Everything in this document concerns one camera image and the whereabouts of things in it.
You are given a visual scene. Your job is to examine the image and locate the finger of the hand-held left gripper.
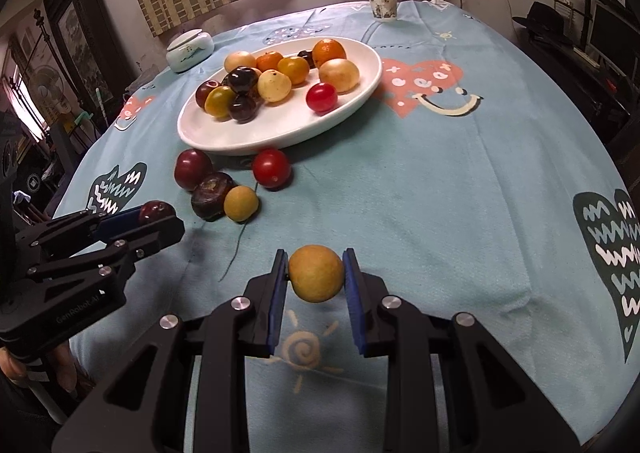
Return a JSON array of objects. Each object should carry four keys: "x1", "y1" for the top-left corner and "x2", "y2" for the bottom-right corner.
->
[
  {"x1": 25, "y1": 216, "x2": 187, "y2": 285},
  {"x1": 15, "y1": 206, "x2": 146, "y2": 259}
]

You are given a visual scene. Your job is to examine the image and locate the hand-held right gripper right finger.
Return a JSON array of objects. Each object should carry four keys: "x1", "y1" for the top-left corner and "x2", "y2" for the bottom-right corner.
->
[{"x1": 342, "y1": 248, "x2": 583, "y2": 453}]

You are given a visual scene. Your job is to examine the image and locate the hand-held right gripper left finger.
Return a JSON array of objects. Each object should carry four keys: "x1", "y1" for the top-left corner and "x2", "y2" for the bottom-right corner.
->
[{"x1": 50, "y1": 248, "x2": 290, "y2": 453}]

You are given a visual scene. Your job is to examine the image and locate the yellow round fruit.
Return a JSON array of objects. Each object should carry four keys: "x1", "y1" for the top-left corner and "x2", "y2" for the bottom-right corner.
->
[{"x1": 288, "y1": 244, "x2": 346, "y2": 304}]

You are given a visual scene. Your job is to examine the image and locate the yellow-green round fruit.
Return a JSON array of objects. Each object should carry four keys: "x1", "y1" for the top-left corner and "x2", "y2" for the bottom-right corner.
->
[{"x1": 204, "y1": 86, "x2": 237, "y2": 117}]

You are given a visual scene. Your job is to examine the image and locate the dark red plum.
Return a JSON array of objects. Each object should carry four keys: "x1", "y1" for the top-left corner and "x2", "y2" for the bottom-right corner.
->
[
  {"x1": 195, "y1": 80, "x2": 222, "y2": 110},
  {"x1": 228, "y1": 94, "x2": 259, "y2": 124}
]

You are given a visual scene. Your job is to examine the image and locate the white oval plate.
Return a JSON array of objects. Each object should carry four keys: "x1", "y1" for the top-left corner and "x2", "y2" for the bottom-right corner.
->
[{"x1": 176, "y1": 36, "x2": 384, "y2": 156}]

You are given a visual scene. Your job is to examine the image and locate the pale tan round fruit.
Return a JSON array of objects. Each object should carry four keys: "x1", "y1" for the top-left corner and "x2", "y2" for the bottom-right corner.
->
[{"x1": 257, "y1": 69, "x2": 292, "y2": 103}]

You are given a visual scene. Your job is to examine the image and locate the red tomato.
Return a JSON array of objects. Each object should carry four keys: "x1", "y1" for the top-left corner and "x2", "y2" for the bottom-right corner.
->
[
  {"x1": 252, "y1": 148, "x2": 292, "y2": 190},
  {"x1": 306, "y1": 82, "x2": 337, "y2": 114}
]

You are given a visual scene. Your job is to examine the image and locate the large yellow pear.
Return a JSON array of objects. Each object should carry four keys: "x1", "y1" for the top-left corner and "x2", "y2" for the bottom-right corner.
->
[{"x1": 318, "y1": 58, "x2": 361, "y2": 94}]

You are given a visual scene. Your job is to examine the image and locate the large orange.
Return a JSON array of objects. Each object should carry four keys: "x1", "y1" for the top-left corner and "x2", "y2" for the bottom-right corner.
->
[{"x1": 312, "y1": 39, "x2": 347, "y2": 65}]

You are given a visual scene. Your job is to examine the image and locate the person's left forearm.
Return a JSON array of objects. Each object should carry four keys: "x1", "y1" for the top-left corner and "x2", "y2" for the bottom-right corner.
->
[{"x1": 0, "y1": 373, "x2": 76, "y2": 453}]

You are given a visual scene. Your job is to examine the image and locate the person's left hand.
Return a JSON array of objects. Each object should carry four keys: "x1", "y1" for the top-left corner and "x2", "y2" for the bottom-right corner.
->
[{"x1": 50, "y1": 340, "x2": 81, "y2": 401}]

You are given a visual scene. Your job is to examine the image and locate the large dark mangosteen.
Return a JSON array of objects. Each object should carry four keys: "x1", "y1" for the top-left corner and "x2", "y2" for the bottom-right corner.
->
[{"x1": 190, "y1": 172, "x2": 237, "y2": 222}]

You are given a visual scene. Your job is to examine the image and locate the small yellow longan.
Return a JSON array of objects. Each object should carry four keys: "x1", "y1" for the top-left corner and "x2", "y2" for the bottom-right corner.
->
[{"x1": 223, "y1": 186, "x2": 260, "y2": 222}]

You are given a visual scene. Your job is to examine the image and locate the light blue printed tablecloth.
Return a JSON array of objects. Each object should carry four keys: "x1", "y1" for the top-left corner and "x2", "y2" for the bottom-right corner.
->
[{"x1": 52, "y1": 0, "x2": 640, "y2": 453}]

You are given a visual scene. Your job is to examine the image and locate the standing electric fan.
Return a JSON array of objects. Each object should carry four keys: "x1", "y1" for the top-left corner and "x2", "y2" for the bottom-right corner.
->
[{"x1": 32, "y1": 66, "x2": 66, "y2": 114}]

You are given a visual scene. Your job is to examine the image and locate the white ceramic lidded jar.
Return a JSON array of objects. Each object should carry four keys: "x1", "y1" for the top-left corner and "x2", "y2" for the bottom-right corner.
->
[{"x1": 166, "y1": 28, "x2": 215, "y2": 73}]

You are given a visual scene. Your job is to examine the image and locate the dark wooden framed cabinet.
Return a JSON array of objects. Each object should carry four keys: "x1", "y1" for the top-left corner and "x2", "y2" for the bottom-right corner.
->
[{"x1": 44, "y1": 0, "x2": 138, "y2": 104}]

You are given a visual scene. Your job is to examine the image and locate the small orange tangerine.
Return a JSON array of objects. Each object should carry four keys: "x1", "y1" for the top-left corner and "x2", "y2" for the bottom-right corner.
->
[{"x1": 256, "y1": 50, "x2": 284, "y2": 72}]

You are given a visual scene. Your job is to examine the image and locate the yellow-orange round fruit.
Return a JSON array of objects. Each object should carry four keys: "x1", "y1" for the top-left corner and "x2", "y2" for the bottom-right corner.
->
[{"x1": 277, "y1": 56, "x2": 311, "y2": 85}]

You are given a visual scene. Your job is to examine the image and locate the printed paper cup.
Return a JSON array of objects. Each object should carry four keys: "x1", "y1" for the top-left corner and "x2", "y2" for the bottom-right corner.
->
[{"x1": 364, "y1": 0, "x2": 398, "y2": 22}]

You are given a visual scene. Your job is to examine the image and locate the black desk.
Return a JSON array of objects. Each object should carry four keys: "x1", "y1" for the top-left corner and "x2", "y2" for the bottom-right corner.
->
[{"x1": 520, "y1": 30, "x2": 631, "y2": 139}]

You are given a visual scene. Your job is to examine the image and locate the black hat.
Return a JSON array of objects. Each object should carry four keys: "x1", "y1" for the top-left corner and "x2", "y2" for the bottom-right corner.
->
[{"x1": 512, "y1": 2, "x2": 566, "y2": 34}]

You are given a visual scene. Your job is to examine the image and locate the black monitor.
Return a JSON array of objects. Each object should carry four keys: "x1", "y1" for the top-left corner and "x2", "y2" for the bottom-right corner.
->
[{"x1": 587, "y1": 0, "x2": 636, "y2": 69}]

